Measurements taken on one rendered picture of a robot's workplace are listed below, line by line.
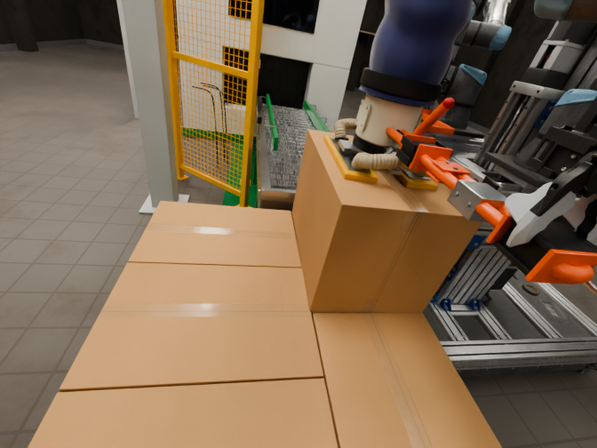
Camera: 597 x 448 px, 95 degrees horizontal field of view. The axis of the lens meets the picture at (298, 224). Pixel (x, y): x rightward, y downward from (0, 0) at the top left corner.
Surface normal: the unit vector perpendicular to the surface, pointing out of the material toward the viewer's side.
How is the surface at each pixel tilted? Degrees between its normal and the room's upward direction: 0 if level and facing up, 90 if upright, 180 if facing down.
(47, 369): 0
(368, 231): 90
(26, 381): 0
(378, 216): 90
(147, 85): 90
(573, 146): 90
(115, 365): 0
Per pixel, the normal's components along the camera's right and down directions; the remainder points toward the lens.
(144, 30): 0.13, 0.58
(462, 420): 0.17, -0.81
